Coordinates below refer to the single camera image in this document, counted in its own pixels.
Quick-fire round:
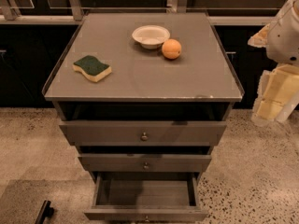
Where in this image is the green yellow sponge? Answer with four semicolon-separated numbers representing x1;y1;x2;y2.
73;55;112;83

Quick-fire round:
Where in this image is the metal railing frame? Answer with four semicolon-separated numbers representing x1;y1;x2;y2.
0;0;287;25

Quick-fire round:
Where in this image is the grey drawer cabinet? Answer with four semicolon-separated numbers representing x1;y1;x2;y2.
41;12;245;185

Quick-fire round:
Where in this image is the white paper bowl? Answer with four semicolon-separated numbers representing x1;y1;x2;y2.
132;25;170;49

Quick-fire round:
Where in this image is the grey drawer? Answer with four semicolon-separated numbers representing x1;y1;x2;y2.
78;154;211;172
84;172;207;222
60;120;226;147

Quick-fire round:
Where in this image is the grey bottom drawer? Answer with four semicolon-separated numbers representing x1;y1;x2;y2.
84;172;207;222

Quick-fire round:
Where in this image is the grey top drawer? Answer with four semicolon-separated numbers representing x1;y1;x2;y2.
60;120;226;147

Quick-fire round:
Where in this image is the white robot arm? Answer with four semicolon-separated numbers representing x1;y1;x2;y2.
248;0;299;126

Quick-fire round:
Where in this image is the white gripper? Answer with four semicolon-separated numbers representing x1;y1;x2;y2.
251;63;299;127

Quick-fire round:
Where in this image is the grey middle drawer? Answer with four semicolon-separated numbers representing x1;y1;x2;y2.
78;154;211;172

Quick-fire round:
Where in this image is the orange fruit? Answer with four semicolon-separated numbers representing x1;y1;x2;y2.
162;39;181;60

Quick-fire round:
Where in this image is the black object on floor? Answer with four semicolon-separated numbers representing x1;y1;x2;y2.
35;200;54;224

